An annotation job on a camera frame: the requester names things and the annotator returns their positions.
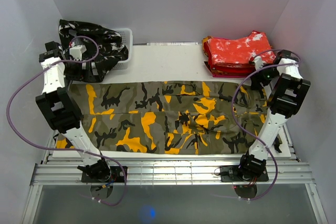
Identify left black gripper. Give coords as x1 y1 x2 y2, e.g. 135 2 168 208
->
64 58 95 82

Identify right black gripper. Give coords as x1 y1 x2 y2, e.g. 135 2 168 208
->
249 62 280 91

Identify orange green camouflage trousers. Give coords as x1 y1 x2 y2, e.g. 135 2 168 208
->
69 81 267 155

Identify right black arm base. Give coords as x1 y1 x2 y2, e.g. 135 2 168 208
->
219 165 269 183

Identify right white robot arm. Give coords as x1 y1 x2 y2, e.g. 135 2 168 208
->
236 49 311 181

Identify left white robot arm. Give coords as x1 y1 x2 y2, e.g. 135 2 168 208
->
36 41 112 182

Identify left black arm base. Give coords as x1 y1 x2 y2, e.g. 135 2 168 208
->
80 166 128 183

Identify black white camouflage trousers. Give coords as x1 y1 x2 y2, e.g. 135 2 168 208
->
59 19 129 83

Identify red folded trousers stack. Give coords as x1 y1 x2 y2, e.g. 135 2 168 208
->
201 36 276 79

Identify white plastic basket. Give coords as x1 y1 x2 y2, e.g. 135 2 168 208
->
110 27 133 70

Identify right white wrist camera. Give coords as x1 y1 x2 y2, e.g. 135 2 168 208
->
249 56 266 70

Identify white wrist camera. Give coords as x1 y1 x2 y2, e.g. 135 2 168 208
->
69 45 87 61
249 56 266 70

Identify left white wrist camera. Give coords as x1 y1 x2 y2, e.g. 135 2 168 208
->
69 45 87 61

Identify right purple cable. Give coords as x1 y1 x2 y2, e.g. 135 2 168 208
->
214 49 301 201

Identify aluminium rail frame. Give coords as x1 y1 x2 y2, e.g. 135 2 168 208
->
30 158 315 186

